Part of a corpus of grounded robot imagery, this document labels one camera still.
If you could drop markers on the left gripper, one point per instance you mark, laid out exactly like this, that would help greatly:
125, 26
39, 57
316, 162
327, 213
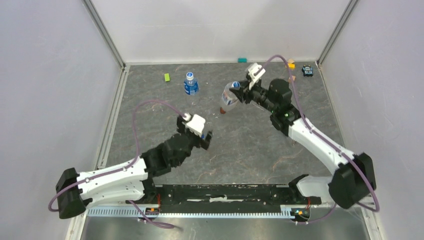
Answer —
200, 142

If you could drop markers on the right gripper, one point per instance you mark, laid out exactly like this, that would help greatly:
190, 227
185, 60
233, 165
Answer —
243, 93

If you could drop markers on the white blue bottle cap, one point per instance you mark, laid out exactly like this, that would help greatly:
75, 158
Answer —
234, 85

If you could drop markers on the red label clear bottle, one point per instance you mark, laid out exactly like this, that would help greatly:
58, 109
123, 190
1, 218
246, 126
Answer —
228, 100

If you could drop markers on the blue label Pocari bottle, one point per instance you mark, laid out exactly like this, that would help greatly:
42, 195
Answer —
191, 87

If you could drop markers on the white blue Pocari cap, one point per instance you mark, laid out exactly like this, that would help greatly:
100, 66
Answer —
189, 76

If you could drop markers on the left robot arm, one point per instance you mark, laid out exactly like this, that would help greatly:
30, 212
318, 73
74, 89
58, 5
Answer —
132, 180

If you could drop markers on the tan cube block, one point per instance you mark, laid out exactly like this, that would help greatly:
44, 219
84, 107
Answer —
291, 79

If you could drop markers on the yellow block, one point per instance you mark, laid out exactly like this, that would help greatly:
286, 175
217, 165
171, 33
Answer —
291, 66

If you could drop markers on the black blue toy car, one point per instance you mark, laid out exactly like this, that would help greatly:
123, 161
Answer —
307, 71

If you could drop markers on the green block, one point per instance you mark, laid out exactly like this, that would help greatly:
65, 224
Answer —
167, 77

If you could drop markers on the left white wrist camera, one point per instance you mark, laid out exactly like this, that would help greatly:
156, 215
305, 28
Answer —
195, 123

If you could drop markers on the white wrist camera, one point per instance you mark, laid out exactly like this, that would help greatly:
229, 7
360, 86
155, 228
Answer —
255, 71
195, 123

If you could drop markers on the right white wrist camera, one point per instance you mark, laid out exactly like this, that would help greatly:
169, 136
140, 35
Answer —
255, 71

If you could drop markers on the white slotted cable duct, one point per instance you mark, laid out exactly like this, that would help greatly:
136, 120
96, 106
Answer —
153, 212

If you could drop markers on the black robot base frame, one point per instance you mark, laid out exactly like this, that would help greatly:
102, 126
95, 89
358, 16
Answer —
224, 198

